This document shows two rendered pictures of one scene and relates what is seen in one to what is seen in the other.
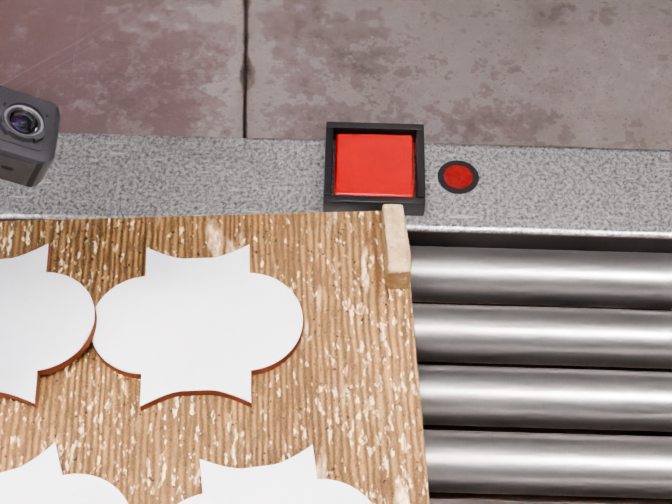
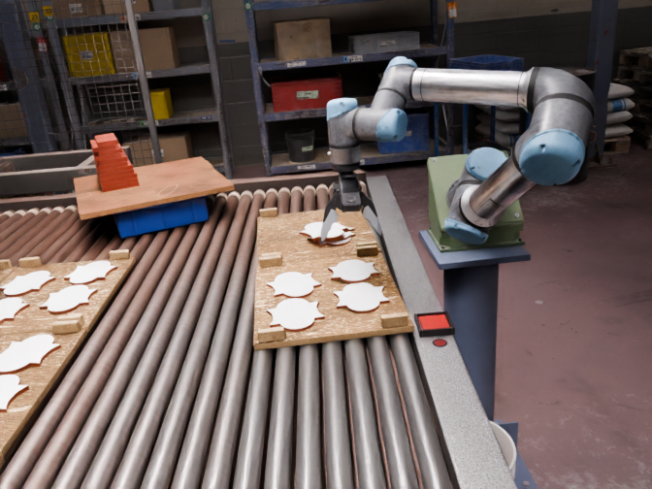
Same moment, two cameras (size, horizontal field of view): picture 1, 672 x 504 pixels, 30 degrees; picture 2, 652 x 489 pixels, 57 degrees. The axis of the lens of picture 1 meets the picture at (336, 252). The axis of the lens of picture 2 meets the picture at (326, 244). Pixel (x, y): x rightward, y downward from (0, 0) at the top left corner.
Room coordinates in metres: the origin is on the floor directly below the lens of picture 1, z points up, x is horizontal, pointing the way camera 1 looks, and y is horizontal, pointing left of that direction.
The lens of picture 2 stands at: (0.36, -1.18, 1.61)
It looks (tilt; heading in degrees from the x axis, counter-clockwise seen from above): 22 degrees down; 90
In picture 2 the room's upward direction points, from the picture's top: 5 degrees counter-clockwise
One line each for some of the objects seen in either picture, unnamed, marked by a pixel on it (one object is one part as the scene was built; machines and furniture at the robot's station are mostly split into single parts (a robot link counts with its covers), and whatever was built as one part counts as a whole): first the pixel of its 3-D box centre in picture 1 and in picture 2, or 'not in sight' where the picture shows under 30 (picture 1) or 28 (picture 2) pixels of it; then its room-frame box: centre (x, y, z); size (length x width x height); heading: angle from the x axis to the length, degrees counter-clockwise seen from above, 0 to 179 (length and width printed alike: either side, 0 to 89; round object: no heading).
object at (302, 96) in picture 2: not in sight; (306, 91); (0.26, 4.66, 0.78); 0.66 x 0.45 x 0.28; 3
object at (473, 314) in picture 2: not in sight; (469, 360); (0.80, 0.53, 0.44); 0.38 x 0.38 x 0.87; 3
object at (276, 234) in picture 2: not in sight; (313, 234); (0.32, 0.56, 0.93); 0.41 x 0.35 x 0.02; 95
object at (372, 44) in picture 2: not in sight; (382, 43); (1.01, 4.67, 1.16); 0.60 x 0.40 x 0.15; 6
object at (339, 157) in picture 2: not in sight; (343, 154); (0.42, 0.27, 1.24); 0.08 x 0.08 x 0.05
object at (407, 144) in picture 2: not in sight; (401, 129); (1.16, 4.73, 0.32); 0.50 x 0.41 x 0.37; 179
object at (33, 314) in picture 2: not in sight; (48, 290); (-0.40, 0.27, 0.94); 0.41 x 0.35 x 0.04; 90
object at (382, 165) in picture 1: (374, 169); (434, 324); (0.58, -0.03, 0.92); 0.06 x 0.06 x 0.01; 0
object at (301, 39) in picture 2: not in sight; (301, 39); (0.26, 4.70, 1.26); 0.49 x 0.38 x 0.34; 9
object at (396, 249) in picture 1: (396, 246); (394, 320); (0.49, -0.04, 0.95); 0.06 x 0.02 x 0.03; 4
